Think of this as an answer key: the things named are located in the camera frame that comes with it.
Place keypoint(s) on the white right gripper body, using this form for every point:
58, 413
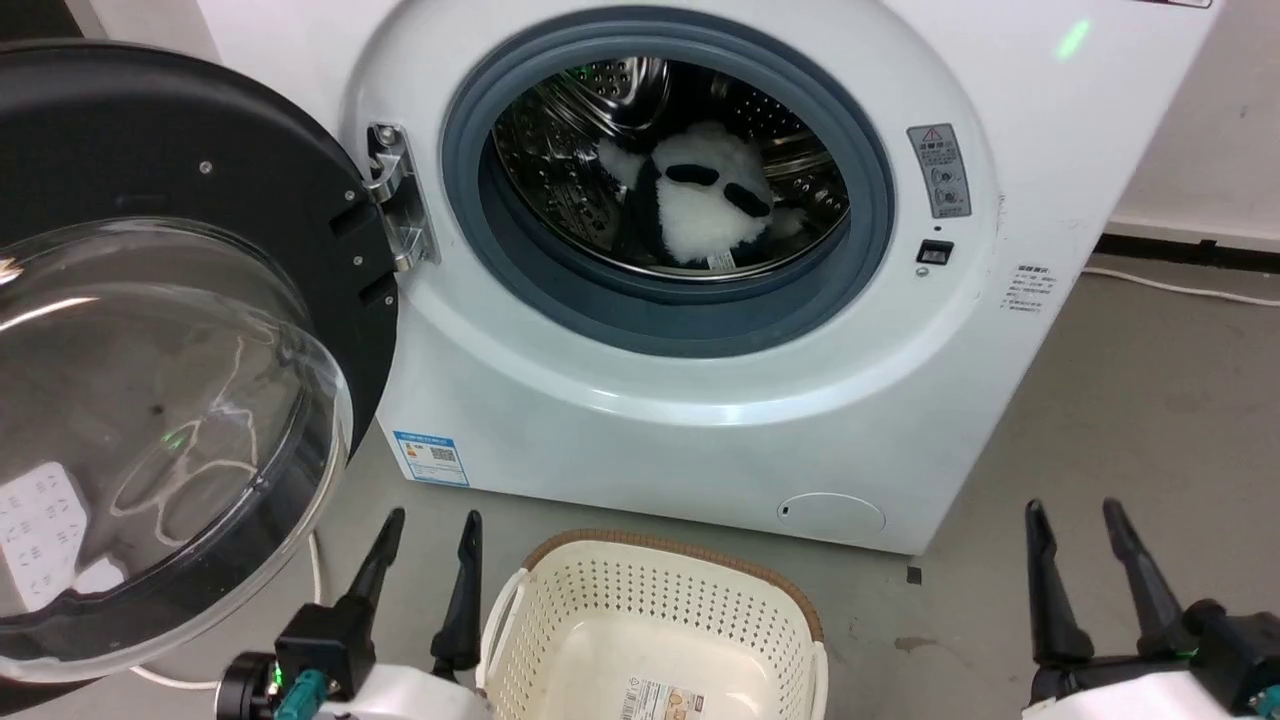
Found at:
1130, 700

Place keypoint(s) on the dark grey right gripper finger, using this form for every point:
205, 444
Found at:
1050, 600
1140, 575

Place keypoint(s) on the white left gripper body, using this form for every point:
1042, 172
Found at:
410, 695

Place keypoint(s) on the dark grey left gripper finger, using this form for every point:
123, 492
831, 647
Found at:
382, 565
464, 600

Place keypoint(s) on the cream plastic laundry basket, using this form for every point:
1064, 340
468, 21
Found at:
650, 610

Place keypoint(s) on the printed basket label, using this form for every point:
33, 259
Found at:
662, 702

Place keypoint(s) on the white front-load washing machine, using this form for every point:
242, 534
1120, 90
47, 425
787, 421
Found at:
700, 440

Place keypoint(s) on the black white panda plush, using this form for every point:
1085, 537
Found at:
700, 215

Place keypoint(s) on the blue energy label sticker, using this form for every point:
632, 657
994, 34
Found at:
432, 458

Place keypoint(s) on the round drain filter cover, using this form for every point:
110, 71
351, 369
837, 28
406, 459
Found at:
830, 516

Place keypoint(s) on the small text sticker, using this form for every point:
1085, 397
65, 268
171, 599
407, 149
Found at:
1027, 288

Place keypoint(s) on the black baseboard strip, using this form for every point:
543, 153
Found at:
1190, 250

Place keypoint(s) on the grey rubber door gasket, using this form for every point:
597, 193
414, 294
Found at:
660, 322

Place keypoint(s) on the white door glass sticker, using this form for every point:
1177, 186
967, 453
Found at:
40, 530

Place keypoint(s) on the chrome door hinge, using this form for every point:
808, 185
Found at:
400, 200

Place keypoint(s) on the black door latch socket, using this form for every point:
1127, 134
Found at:
935, 252

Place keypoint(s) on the grey warning sticker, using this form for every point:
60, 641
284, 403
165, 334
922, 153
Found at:
940, 170

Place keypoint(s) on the steel washer drum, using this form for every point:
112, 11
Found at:
560, 140

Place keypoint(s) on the black glass washer door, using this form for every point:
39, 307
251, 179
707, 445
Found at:
150, 130

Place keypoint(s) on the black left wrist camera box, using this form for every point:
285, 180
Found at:
320, 645

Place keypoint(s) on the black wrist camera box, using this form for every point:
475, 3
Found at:
1240, 650
320, 645

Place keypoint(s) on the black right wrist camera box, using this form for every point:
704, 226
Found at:
1240, 650

